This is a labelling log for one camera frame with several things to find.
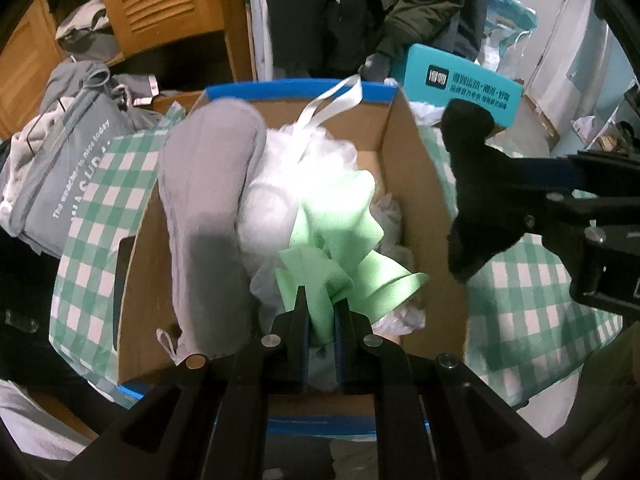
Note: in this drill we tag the white plastic bag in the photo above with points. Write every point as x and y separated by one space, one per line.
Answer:
425 112

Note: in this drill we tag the wooden cabinet door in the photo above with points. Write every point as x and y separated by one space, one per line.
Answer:
25 65

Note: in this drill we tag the white mesh bath pouf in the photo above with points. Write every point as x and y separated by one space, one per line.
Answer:
280 160

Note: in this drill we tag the clear plastic bags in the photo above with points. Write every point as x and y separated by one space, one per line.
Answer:
510 35

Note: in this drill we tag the white tissue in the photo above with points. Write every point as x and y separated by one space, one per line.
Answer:
390 215

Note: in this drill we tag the cardboard box with blue rim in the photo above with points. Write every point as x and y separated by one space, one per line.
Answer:
420 170

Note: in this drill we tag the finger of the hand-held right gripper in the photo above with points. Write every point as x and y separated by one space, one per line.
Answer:
560 215
600 172

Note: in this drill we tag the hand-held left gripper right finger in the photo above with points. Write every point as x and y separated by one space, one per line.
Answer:
340 340

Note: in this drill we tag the black cloth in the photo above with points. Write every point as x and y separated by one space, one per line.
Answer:
470 185

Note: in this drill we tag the wooden louvered door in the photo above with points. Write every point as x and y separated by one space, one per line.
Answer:
160 0

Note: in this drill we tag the grey printed tote bag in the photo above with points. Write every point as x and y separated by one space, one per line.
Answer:
65 185

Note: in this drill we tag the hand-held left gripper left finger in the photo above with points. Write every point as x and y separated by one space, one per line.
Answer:
302 340

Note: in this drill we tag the dark hanging jacket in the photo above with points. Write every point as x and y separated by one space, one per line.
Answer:
360 5

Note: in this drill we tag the teal cardboard box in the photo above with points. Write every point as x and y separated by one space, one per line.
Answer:
465 85

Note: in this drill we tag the grey hoodie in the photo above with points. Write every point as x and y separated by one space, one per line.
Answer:
75 77

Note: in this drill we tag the light green cloth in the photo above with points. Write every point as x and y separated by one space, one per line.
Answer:
350 230

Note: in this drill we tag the green checkered cloth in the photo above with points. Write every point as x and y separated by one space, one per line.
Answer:
525 310

